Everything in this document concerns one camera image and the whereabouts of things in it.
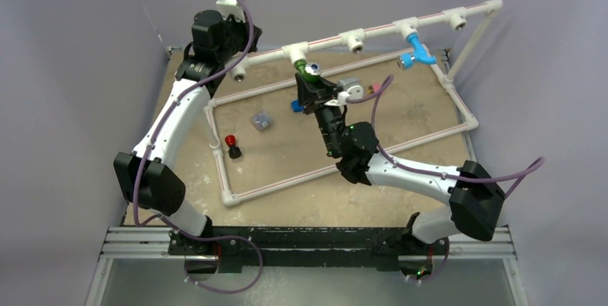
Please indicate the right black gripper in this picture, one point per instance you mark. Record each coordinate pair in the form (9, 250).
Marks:
(307, 92)

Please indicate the green water faucet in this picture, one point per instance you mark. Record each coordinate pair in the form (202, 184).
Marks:
(307, 71)

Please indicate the white PVC pipe frame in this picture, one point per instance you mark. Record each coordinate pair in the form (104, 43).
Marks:
(354, 40)

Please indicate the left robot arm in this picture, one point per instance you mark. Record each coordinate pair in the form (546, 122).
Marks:
(145, 174)

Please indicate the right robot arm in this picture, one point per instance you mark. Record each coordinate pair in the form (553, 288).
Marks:
(472, 198)

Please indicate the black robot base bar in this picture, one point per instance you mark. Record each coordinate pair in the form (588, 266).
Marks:
(386, 249)

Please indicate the blue water faucet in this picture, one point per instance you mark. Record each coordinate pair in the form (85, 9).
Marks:
(418, 55)

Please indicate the blue cube block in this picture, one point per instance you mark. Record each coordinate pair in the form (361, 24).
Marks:
(296, 107)

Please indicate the red and black knob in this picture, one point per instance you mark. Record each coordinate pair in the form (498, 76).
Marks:
(233, 149)

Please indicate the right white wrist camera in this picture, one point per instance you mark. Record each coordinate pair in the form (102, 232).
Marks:
(350, 89)

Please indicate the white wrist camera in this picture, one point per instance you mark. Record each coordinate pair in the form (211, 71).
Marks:
(231, 8)
(350, 89)

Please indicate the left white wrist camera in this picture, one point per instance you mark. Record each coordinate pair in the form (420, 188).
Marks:
(231, 8)

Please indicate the aluminium table frame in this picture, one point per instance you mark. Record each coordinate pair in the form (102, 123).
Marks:
(135, 269)

